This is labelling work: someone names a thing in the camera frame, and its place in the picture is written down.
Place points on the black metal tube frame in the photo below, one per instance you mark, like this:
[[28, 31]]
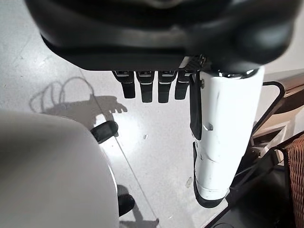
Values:
[[280, 95]]

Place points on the white robot body shell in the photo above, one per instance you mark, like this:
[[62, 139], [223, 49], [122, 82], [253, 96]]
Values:
[[47, 171]]

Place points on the black robot foot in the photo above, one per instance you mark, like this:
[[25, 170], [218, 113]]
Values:
[[104, 131], [125, 204]]

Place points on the brown wicker laundry basket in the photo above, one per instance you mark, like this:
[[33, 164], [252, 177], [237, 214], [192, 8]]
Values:
[[297, 180]]

